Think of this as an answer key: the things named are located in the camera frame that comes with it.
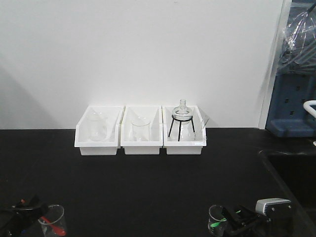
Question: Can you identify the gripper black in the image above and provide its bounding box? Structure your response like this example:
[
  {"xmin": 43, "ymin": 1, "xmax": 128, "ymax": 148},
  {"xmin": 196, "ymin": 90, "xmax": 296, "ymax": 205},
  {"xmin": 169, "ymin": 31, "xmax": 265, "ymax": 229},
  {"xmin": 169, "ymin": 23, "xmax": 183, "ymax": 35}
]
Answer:
[
  {"xmin": 222, "ymin": 205, "xmax": 294, "ymax": 237},
  {"xmin": 0, "ymin": 195, "xmax": 48, "ymax": 237}
]

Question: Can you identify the green plastic spoon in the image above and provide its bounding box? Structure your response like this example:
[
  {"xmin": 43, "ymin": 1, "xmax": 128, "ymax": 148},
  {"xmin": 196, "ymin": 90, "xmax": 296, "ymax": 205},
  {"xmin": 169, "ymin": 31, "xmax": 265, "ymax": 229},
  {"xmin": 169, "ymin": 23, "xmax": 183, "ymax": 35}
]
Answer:
[{"xmin": 208, "ymin": 209, "xmax": 229, "ymax": 228}]

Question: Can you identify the red plastic spoon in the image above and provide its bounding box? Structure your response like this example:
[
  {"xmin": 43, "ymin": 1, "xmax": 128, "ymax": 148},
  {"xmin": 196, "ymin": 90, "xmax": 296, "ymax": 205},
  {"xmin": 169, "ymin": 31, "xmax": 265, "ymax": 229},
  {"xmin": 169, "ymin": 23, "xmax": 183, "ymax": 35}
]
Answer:
[{"xmin": 21, "ymin": 196, "xmax": 68, "ymax": 237}]

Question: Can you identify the right glass beaker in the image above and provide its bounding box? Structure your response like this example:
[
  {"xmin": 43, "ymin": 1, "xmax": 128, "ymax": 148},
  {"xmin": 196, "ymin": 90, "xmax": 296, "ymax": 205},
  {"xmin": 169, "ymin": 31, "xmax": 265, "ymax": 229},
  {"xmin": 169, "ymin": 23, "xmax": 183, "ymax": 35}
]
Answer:
[{"xmin": 208, "ymin": 205, "xmax": 228, "ymax": 237}]

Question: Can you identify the black sink basin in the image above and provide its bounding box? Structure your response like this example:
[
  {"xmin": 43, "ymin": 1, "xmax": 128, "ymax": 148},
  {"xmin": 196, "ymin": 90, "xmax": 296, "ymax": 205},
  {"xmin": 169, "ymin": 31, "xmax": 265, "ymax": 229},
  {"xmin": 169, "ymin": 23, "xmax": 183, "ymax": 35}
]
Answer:
[{"xmin": 259, "ymin": 150, "xmax": 316, "ymax": 217}]

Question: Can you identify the left white plastic bin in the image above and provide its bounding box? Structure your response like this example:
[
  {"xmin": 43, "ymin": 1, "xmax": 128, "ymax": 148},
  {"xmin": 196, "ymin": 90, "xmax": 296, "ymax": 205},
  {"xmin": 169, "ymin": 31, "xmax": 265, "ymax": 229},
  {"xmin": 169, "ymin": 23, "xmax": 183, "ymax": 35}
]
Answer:
[{"xmin": 75, "ymin": 106, "xmax": 124, "ymax": 156}]

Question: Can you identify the white plastic bin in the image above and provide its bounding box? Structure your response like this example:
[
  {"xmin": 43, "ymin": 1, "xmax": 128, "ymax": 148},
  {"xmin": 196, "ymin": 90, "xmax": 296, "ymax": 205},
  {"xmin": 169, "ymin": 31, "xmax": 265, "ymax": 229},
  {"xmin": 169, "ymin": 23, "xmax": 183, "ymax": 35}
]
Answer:
[
  {"xmin": 162, "ymin": 106, "xmax": 208, "ymax": 155},
  {"xmin": 120, "ymin": 106, "xmax": 163, "ymax": 155},
  {"xmin": 75, "ymin": 106, "xmax": 124, "ymax": 156}
]

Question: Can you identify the glass beaker in left bin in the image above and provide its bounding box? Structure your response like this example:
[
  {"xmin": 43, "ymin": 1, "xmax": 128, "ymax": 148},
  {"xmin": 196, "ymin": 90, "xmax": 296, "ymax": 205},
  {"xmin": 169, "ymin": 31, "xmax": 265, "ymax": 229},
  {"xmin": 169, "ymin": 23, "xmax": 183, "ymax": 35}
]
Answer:
[{"xmin": 87, "ymin": 111, "xmax": 107, "ymax": 142}]

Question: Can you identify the glass beaker in bin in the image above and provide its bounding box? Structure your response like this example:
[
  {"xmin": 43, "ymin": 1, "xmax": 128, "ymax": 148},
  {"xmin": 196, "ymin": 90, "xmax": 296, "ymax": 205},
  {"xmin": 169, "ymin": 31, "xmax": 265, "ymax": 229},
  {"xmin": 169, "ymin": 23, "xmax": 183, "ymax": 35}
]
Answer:
[
  {"xmin": 87, "ymin": 111, "xmax": 107, "ymax": 142},
  {"xmin": 131, "ymin": 117, "xmax": 151, "ymax": 142}
]

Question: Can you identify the right white plastic bin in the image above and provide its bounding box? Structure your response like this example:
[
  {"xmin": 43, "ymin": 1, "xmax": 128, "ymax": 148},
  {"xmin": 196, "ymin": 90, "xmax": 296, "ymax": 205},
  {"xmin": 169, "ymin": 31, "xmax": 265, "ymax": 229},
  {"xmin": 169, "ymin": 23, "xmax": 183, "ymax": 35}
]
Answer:
[{"xmin": 162, "ymin": 106, "xmax": 208, "ymax": 155}]

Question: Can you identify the blue perforated rack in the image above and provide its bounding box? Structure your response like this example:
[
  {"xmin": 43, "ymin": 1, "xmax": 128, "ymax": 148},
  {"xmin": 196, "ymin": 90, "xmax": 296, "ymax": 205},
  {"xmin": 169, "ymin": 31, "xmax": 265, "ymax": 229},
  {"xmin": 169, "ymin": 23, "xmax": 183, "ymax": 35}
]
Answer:
[{"xmin": 266, "ymin": 0, "xmax": 316, "ymax": 137}]

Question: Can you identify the black tripod stand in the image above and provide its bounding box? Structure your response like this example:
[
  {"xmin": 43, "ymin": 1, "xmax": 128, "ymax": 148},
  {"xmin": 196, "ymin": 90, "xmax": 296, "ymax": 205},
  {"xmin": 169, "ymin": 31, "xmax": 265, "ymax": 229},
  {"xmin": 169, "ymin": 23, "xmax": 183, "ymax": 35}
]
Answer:
[{"xmin": 168, "ymin": 115, "xmax": 196, "ymax": 141}]

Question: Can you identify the round glass flask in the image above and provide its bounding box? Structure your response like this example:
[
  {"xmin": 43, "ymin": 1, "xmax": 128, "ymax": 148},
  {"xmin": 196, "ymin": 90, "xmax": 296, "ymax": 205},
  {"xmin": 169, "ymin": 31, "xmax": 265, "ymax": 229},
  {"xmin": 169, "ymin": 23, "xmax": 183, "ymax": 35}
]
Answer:
[{"xmin": 172, "ymin": 99, "xmax": 193, "ymax": 121}]

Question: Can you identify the middle white plastic bin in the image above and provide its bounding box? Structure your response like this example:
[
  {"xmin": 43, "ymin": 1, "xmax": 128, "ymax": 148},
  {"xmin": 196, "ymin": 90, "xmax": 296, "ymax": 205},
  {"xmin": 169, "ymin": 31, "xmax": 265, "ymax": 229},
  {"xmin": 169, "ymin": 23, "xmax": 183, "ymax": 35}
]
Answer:
[{"xmin": 120, "ymin": 106, "xmax": 163, "ymax": 155}]

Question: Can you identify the glass beaker in middle bin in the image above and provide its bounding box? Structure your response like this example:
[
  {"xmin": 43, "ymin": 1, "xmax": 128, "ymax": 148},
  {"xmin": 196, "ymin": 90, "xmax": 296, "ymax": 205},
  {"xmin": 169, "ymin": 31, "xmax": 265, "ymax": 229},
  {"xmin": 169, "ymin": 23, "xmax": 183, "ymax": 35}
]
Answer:
[{"xmin": 131, "ymin": 117, "xmax": 151, "ymax": 142}]

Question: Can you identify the clear plastic bag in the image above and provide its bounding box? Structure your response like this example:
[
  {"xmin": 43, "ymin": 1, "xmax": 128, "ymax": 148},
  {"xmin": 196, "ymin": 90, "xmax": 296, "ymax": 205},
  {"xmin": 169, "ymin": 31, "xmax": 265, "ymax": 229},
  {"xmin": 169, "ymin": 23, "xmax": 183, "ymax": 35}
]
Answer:
[{"xmin": 276, "ymin": 3, "xmax": 316, "ymax": 76}]

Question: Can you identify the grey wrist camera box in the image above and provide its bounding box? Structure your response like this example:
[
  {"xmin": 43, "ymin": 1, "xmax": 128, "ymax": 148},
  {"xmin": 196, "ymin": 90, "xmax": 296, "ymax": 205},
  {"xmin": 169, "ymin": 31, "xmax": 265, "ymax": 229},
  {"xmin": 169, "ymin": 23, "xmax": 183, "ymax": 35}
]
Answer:
[{"xmin": 255, "ymin": 197, "xmax": 295, "ymax": 218}]

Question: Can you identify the white tube handle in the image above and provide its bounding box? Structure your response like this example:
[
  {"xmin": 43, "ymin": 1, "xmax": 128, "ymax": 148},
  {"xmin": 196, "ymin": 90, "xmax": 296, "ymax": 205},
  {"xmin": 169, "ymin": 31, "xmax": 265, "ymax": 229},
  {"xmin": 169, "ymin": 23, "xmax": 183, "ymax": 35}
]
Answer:
[{"xmin": 303, "ymin": 100, "xmax": 316, "ymax": 118}]

